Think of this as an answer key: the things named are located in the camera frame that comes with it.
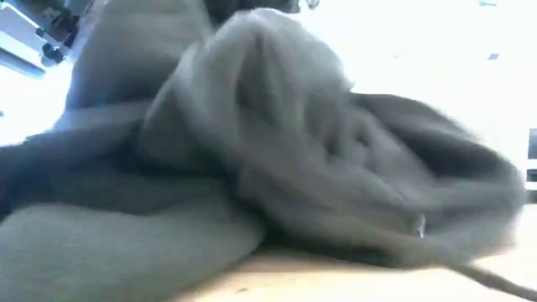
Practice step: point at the grey-beige sweatshirt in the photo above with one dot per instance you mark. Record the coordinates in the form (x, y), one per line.
(272, 147)

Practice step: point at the dark screen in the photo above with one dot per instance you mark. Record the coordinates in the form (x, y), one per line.
(533, 144)

